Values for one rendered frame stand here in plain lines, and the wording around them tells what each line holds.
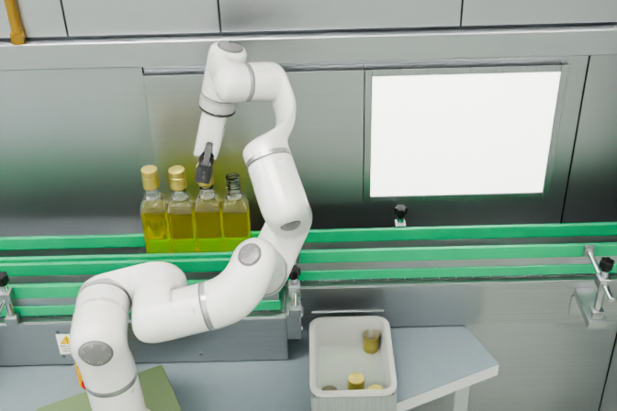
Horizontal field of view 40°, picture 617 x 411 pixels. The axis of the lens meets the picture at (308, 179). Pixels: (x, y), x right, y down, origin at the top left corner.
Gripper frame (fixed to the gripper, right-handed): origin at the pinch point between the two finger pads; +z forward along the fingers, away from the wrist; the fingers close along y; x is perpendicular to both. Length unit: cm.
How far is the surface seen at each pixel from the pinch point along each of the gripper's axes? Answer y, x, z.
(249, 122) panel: -11.9, 7.5, -6.5
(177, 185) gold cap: 2.2, -4.8, 4.0
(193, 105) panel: -11.7, -5.1, -7.9
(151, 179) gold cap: 1.8, -10.4, 4.0
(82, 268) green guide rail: 6.8, -21.5, 27.1
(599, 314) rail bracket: 15, 87, 6
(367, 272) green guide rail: 4.0, 39.8, 15.8
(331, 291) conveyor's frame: 5.9, 33.0, 21.3
